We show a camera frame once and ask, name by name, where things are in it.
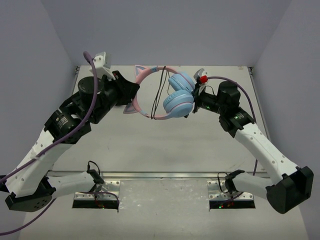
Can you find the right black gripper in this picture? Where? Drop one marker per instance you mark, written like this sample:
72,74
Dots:
197,100

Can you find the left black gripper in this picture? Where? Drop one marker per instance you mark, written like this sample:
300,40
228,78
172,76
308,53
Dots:
120,88

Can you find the pink blue cat-ear headphones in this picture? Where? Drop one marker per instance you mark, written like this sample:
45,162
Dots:
177,105

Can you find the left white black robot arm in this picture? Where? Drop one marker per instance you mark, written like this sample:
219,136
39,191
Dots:
29,186

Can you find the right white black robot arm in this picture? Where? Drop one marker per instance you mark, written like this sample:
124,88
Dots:
288,184

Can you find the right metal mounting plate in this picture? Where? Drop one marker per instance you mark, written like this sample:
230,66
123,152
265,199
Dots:
218,192

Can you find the metal mounting plate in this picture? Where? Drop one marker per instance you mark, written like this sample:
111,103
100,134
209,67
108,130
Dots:
218,192
110,191

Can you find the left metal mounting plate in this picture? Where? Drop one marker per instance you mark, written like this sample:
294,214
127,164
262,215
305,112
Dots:
110,191

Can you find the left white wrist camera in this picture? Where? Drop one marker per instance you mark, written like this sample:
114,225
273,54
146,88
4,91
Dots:
102,64

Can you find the metal rail strip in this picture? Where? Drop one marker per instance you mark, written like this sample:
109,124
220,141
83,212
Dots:
149,174

